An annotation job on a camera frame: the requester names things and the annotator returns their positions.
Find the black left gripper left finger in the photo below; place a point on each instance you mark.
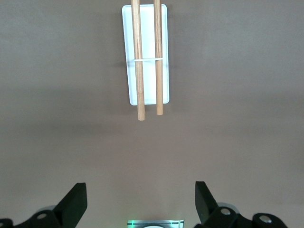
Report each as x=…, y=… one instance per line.
x=71, y=202

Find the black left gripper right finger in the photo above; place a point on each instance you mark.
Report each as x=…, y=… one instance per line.
x=206, y=202

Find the white rectangular tray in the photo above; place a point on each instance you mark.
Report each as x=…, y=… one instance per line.
x=149, y=83

